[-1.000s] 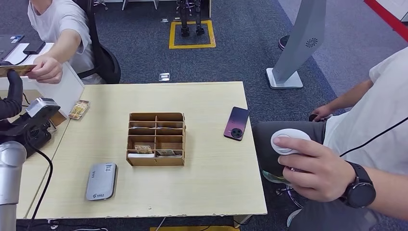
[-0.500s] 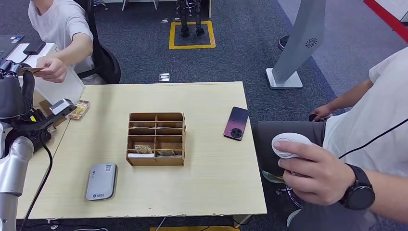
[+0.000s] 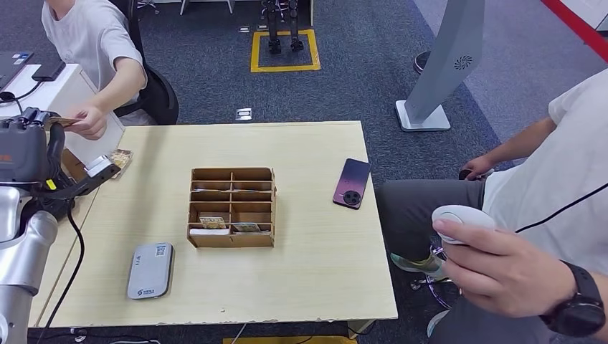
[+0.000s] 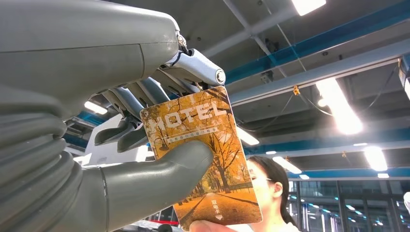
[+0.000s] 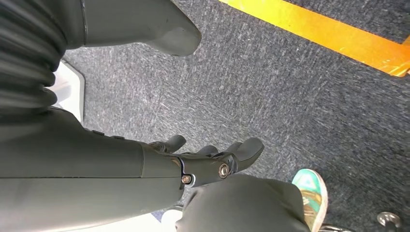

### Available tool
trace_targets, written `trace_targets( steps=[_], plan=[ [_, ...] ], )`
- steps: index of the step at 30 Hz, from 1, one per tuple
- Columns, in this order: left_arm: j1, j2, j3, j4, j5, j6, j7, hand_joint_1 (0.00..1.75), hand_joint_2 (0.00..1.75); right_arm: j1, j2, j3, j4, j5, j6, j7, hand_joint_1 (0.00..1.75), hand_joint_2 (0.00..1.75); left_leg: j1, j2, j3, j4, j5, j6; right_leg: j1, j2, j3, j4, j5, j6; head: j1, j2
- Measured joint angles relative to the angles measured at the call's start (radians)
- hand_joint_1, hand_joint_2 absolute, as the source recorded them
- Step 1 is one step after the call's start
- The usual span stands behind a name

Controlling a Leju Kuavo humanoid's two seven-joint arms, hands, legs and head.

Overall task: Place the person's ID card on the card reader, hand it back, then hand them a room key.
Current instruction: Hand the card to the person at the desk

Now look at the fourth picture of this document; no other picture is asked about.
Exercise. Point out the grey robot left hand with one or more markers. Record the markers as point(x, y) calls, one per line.
point(80, 48)

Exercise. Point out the autumn print hotel key card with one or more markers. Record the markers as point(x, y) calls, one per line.
point(192, 121)

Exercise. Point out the person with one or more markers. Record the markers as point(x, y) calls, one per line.
point(272, 185)

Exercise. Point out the ceiling light panel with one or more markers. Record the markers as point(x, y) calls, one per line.
point(307, 5)
point(341, 109)
point(95, 108)
point(248, 137)
point(286, 165)
point(376, 158)

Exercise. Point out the ribbed grey left arm sleeve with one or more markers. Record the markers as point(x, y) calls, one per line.
point(29, 153)

